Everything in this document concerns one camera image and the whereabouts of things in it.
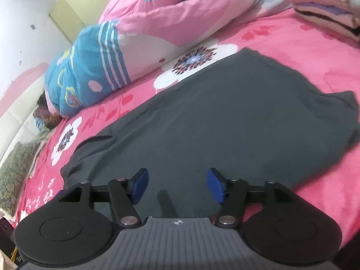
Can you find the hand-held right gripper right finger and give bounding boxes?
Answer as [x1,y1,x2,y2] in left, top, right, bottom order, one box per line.
[207,167,293,228]

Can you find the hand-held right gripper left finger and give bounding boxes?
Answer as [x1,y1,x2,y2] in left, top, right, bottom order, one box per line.
[58,168,149,228]

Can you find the dark grey pants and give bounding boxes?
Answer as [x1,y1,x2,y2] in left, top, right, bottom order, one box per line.
[60,47,360,220]

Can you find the green patterned pillow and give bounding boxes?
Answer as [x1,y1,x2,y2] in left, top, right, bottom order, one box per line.
[0,139,46,218]

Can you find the pink white bed headboard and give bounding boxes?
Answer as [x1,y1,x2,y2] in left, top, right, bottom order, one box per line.
[0,62,50,164]

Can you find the pink floral bed sheet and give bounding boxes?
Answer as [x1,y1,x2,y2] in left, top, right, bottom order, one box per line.
[11,4,360,249]

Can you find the blue pink floral quilt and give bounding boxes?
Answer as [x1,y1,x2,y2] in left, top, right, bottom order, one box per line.
[43,0,282,118]

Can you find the cream wardrobe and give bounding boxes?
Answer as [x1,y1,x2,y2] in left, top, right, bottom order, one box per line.
[49,0,124,46]

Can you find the purple black striped garment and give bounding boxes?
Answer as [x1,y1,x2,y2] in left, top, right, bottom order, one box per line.
[294,0,360,39]

